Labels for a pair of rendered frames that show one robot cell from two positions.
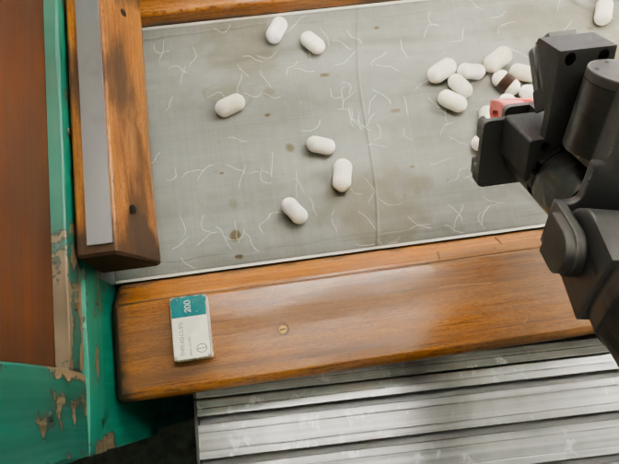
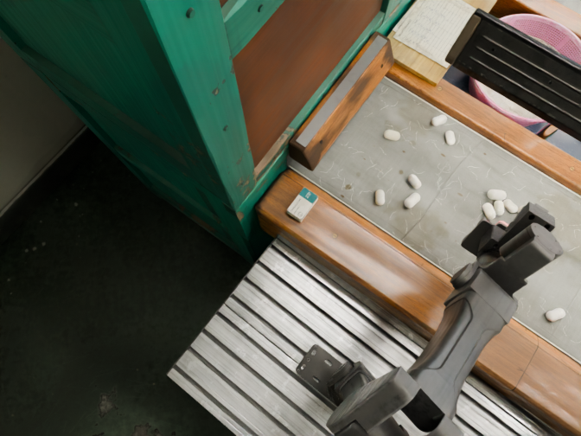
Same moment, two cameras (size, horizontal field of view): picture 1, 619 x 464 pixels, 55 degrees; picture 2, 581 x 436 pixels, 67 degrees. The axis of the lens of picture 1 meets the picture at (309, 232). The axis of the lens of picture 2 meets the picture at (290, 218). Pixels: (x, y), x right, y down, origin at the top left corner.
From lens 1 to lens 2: 0.29 m
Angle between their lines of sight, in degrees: 13
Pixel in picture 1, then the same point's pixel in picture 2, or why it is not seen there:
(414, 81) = (480, 189)
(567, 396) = not seen: hidden behind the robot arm
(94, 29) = (365, 64)
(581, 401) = not seen: hidden behind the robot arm
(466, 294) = (419, 288)
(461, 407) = (376, 337)
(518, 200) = not seen: hidden behind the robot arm
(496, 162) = (475, 241)
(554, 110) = (510, 233)
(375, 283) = (386, 251)
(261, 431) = (290, 271)
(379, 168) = (430, 211)
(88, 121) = (334, 97)
